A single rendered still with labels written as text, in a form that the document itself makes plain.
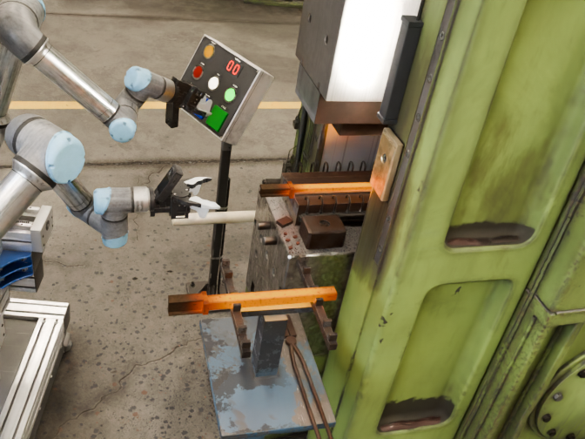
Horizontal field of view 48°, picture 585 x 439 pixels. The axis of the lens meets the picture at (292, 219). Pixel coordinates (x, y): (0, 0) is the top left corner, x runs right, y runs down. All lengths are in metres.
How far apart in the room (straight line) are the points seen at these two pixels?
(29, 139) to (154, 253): 1.69
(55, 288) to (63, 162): 1.53
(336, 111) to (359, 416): 0.94
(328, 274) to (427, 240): 0.43
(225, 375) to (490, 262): 0.77
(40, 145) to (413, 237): 0.92
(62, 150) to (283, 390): 0.83
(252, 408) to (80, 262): 1.70
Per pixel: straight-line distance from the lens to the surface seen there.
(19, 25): 1.95
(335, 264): 1.98
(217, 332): 1.90
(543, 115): 1.70
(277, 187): 2.01
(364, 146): 2.27
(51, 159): 1.64
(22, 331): 2.67
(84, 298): 3.07
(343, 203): 2.03
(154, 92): 2.11
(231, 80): 2.36
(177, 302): 1.57
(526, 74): 1.61
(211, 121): 2.36
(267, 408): 1.75
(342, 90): 1.75
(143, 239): 3.37
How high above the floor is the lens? 2.11
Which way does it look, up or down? 36 degrees down
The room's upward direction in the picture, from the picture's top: 10 degrees clockwise
